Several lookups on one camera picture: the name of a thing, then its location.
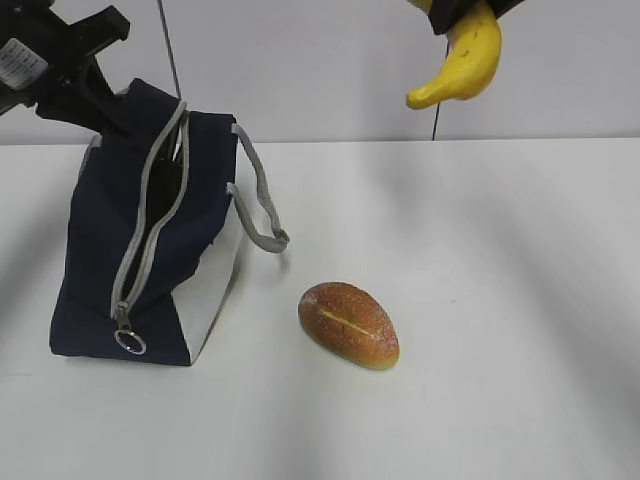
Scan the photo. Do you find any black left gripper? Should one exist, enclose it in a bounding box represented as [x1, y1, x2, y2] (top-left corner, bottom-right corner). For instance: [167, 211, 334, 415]
[1, 1, 132, 135]

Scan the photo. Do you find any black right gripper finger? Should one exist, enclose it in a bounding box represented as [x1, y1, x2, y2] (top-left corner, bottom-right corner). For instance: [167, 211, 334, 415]
[429, 0, 523, 35]

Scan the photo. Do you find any yellow banana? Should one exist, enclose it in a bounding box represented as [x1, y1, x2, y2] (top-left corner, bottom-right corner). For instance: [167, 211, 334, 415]
[406, 1, 502, 110]

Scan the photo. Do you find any navy blue lunch bag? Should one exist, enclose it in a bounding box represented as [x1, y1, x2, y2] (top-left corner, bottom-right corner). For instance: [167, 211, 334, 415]
[49, 79, 289, 366]

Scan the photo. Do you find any brown bread roll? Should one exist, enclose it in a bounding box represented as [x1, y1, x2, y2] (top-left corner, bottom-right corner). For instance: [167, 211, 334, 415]
[298, 281, 400, 370]

